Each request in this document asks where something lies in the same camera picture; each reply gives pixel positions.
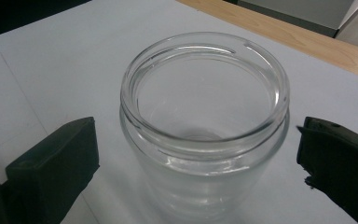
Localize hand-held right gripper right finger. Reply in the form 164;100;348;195
296;116;358;224

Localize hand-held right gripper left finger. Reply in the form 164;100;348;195
5;116;101;224

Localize clear glass jar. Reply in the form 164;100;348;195
118;31;291;224

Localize wooden table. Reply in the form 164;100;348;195
176;0;358;84

